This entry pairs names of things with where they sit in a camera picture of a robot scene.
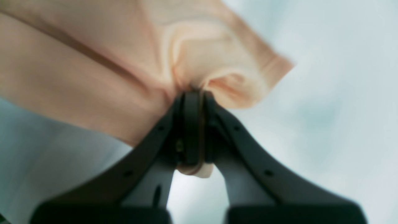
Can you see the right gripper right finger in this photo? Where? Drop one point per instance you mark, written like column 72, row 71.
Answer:
column 260, row 189

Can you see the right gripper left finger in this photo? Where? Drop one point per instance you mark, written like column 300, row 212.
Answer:
column 136, row 189

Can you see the peach T-shirt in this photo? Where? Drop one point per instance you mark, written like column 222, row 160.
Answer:
column 115, row 66

